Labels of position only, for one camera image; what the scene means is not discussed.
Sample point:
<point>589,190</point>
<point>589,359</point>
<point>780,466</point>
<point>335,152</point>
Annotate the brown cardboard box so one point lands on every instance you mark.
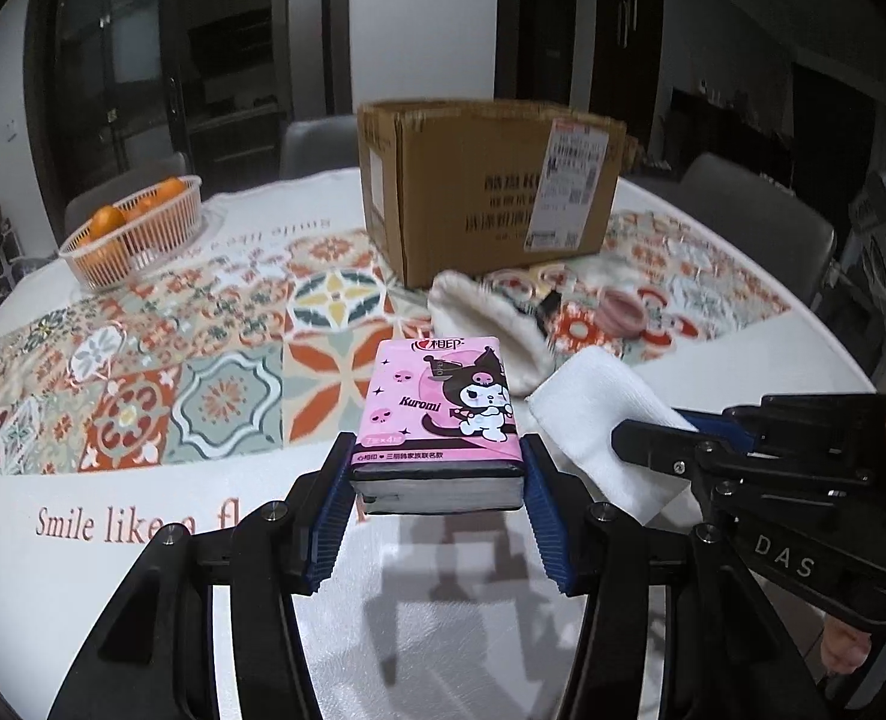
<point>450,187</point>

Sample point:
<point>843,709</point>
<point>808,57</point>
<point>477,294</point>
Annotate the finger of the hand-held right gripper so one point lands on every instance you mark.
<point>810,427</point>
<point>660,450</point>

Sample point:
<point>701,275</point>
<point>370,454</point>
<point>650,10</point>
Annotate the white plastic basket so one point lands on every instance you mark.
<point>150,240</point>

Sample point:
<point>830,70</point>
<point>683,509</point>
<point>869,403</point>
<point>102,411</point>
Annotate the person's right hand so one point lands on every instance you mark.
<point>844,645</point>

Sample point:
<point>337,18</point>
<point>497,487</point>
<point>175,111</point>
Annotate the white cloth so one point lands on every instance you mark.
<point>600,420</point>

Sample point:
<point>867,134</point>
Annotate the pink cartoon tissue pack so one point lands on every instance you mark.
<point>435,405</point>

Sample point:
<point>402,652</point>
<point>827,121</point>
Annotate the dark sliding glass door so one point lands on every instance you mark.
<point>113,90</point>

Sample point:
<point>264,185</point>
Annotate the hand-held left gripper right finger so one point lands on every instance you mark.
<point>548,517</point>

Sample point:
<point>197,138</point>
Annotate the dark interior door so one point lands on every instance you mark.
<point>529,30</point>

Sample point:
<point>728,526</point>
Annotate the white tile-patterned tablecloth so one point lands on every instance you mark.
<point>225,390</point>

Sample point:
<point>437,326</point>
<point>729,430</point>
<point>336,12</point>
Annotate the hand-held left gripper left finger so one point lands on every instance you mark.
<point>330,510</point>

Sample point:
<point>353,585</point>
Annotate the pink tape roll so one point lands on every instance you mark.
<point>623,311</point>

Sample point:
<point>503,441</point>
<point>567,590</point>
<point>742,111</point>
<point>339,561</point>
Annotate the black television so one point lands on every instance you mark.
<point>787,135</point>

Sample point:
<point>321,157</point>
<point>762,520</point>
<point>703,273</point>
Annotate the pile of oranges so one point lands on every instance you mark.
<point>105,221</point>

